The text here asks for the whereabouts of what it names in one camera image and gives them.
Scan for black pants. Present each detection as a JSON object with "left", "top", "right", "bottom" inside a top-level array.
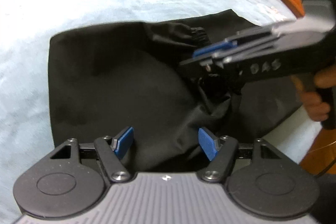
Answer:
[{"left": 48, "top": 10, "right": 300, "bottom": 172}]

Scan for person's right hand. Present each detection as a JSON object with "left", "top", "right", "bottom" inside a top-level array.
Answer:
[{"left": 291, "top": 65, "right": 336, "bottom": 122}]

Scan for blue floral bed sheet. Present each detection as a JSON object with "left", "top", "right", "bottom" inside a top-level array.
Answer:
[{"left": 0, "top": 0, "right": 325, "bottom": 224}]

